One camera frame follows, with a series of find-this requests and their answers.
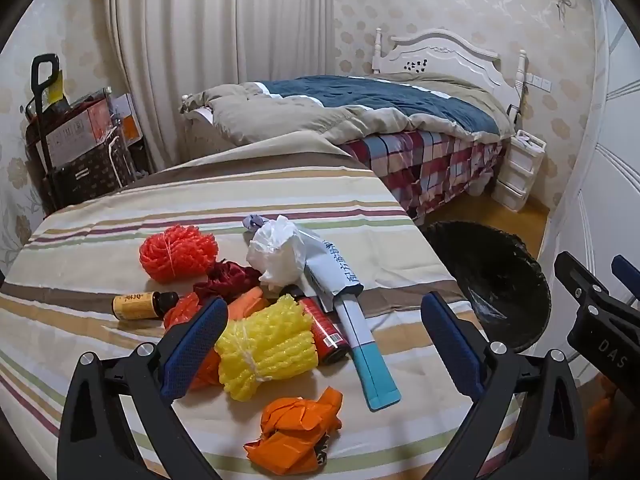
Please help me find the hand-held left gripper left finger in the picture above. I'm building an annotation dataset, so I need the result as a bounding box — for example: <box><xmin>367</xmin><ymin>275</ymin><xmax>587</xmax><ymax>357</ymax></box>
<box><xmin>57</xmin><ymin>296</ymin><xmax>229</xmax><ymax>480</ymax></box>

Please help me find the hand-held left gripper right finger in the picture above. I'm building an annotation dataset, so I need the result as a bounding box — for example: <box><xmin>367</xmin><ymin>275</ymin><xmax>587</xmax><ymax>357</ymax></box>
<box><xmin>420</xmin><ymin>291</ymin><xmax>593</xmax><ymax>480</ymax></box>

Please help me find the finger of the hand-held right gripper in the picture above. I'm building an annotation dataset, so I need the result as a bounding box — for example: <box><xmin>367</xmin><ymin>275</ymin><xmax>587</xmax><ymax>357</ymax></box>
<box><xmin>553</xmin><ymin>251</ymin><xmax>615</xmax><ymax>307</ymax></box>
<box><xmin>612</xmin><ymin>254</ymin><xmax>640</xmax><ymax>307</ymax></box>

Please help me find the red plastic wrapper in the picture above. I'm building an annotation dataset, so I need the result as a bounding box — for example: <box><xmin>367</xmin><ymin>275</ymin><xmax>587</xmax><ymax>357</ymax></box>
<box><xmin>164</xmin><ymin>286</ymin><xmax>266</xmax><ymax>392</ymax></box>

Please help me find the yellow foam fruit net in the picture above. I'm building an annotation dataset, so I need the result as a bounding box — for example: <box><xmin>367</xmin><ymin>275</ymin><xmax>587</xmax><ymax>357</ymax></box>
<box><xmin>215</xmin><ymin>294</ymin><xmax>321</xmax><ymax>402</ymax></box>

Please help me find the brown bottle with yellow label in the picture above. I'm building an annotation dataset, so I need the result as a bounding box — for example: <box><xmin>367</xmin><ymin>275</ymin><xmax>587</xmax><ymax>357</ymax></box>
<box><xmin>112</xmin><ymin>291</ymin><xmax>180</xmax><ymax>322</ymax></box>

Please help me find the dark red scrunchie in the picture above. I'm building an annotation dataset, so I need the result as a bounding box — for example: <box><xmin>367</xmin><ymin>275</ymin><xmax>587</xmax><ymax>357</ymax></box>
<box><xmin>192</xmin><ymin>260</ymin><xmax>263</xmax><ymax>306</ymax></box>

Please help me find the black trash bin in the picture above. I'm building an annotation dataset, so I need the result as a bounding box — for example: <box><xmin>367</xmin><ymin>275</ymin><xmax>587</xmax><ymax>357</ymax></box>
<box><xmin>420</xmin><ymin>221</ymin><xmax>552</xmax><ymax>353</ymax></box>

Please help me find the white carton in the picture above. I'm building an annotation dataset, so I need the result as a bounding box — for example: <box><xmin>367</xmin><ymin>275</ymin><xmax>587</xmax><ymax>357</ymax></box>
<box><xmin>295</xmin><ymin>230</ymin><xmax>402</xmax><ymax>412</ymax></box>

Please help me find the red foam fruit net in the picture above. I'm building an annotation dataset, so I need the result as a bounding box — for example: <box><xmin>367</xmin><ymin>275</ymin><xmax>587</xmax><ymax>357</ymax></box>
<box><xmin>139</xmin><ymin>225</ymin><xmax>218</xmax><ymax>282</ymax></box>

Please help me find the white plastic bag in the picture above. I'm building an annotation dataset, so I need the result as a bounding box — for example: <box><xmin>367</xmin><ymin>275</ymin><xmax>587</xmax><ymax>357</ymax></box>
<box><xmin>246</xmin><ymin>215</ymin><xmax>313</xmax><ymax>291</ymax></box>

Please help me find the red can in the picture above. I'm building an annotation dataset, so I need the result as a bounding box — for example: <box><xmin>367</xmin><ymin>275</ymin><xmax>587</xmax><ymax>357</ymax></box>
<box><xmin>299</xmin><ymin>297</ymin><xmax>350</xmax><ymax>365</ymax></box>

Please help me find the orange wrapper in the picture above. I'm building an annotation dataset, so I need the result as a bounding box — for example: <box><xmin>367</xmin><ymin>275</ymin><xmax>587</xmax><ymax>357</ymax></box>
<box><xmin>244</xmin><ymin>386</ymin><xmax>344</xmax><ymax>472</ymax></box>

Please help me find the person's right forearm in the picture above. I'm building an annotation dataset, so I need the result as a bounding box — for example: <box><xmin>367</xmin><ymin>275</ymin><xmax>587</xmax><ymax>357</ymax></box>
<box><xmin>584</xmin><ymin>374</ymin><xmax>618</xmax><ymax>463</ymax></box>

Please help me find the white door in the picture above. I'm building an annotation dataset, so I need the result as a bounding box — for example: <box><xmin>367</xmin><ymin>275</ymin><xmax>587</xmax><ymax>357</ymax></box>
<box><xmin>545</xmin><ymin>0</ymin><xmax>640</xmax><ymax>396</ymax></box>

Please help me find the white plastic drawer unit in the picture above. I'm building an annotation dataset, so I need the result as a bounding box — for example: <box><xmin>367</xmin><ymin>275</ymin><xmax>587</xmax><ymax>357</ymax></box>
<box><xmin>490</xmin><ymin>130</ymin><xmax>547</xmax><ymax>211</ymax></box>

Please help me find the striped tablecloth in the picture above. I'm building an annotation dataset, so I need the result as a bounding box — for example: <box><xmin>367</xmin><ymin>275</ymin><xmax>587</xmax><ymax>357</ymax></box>
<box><xmin>0</xmin><ymin>135</ymin><xmax>521</xmax><ymax>480</ymax></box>

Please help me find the plaid bedsheet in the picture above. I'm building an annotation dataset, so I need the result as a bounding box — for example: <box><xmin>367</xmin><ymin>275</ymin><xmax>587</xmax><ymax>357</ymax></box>
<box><xmin>337</xmin><ymin>129</ymin><xmax>506</xmax><ymax>223</ymax></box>

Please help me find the brown patterned bag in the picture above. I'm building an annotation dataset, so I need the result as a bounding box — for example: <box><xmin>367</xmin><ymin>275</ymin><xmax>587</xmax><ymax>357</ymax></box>
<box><xmin>47</xmin><ymin>137</ymin><xmax>136</xmax><ymax>209</ymax></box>

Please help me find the orange and white box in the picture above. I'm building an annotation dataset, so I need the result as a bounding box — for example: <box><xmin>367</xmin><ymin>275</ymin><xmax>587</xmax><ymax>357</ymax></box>
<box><xmin>112</xmin><ymin>92</ymin><xmax>146</xmax><ymax>146</ymax></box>

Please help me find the brown cardboard box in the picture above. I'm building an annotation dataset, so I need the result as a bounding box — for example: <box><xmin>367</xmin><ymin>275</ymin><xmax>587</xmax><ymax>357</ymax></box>
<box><xmin>47</xmin><ymin>100</ymin><xmax>118</xmax><ymax>168</ymax></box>

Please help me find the white bed headboard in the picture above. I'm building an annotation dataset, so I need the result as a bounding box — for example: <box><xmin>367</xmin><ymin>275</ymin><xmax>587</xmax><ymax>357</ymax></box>
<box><xmin>371</xmin><ymin>28</ymin><xmax>528</xmax><ymax>106</ymax></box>

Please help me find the blue and beige duvet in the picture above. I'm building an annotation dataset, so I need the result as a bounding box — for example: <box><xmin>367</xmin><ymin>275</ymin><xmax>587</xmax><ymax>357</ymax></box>
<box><xmin>180</xmin><ymin>74</ymin><xmax>516</xmax><ymax>147</ymax></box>

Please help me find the black hand trolley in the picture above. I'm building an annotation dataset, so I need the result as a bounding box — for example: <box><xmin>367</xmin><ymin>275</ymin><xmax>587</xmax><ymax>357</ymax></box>
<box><xmin>22</xmin><ymin>53</ymin><xmax>63</xmax><ymax>211</ymax></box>

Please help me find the cream curtain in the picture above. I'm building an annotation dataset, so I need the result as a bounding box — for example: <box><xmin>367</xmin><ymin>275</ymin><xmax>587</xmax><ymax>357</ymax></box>
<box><xmin>105</xmin><ymin>0</ymin><xmax>336</xmax><ymax>171</ymax></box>

